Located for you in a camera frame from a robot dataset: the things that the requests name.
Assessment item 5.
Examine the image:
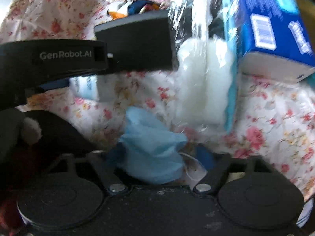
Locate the small white tissue pack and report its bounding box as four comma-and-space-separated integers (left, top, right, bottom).
68, 75, 119, 102

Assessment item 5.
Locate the orange and navy plush toy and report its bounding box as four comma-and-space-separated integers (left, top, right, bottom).
107, 0, 170, 20

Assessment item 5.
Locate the light blue face mask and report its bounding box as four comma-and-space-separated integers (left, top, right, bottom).
119, 107, 187, 185

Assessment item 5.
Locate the blue Tempo tissue box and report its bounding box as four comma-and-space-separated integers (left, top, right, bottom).
235, 0, 314, 83

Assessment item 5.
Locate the floral bed cover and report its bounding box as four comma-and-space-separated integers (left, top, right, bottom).
1, 0, 314, 199

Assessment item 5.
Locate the clear bag of cotton pads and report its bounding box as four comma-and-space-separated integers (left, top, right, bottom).
168, 0, 239, 143

